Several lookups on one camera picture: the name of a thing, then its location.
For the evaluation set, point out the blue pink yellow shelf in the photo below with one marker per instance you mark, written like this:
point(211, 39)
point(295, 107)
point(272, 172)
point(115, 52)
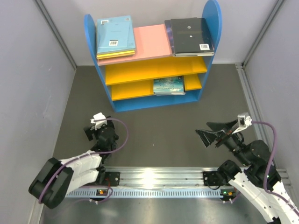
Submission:
point(129, 81)

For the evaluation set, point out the black glossy book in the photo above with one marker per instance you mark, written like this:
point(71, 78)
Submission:
point(191, 37)

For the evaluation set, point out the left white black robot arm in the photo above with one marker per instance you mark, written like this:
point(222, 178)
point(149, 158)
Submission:
point(57, 178)

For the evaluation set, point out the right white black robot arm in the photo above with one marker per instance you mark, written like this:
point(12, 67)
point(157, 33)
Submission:
point(259, 182)

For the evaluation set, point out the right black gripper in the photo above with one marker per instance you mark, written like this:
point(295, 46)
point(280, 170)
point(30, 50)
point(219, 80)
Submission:
point(218, 131)

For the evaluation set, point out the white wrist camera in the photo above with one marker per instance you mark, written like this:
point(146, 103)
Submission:
point(244, 121)
point(98, 121)

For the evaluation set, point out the yellow book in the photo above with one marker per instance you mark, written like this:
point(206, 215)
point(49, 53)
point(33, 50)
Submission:
point(116, 54)

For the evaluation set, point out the teal blue cover book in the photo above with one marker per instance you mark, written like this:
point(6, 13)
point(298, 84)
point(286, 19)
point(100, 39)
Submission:
point(169, 86)

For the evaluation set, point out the light blue book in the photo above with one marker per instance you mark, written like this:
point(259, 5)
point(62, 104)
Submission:
point(115, 34)

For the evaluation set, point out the aluminium mounting rail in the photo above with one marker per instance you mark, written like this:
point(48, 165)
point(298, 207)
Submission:
point(161, 177)

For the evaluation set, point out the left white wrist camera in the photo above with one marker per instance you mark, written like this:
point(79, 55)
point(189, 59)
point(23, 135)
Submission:
point(98, 121)

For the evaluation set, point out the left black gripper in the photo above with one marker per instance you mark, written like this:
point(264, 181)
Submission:
point(89, 132)

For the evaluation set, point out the perforated grey cable duct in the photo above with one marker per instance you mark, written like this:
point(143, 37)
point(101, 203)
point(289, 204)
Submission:
point(146, 193)

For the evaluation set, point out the purple Robinson Crusoe book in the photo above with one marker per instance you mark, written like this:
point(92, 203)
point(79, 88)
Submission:
point(169, 33)

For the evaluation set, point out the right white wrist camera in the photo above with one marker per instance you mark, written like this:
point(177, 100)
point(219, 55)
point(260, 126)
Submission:
point(244, 121)

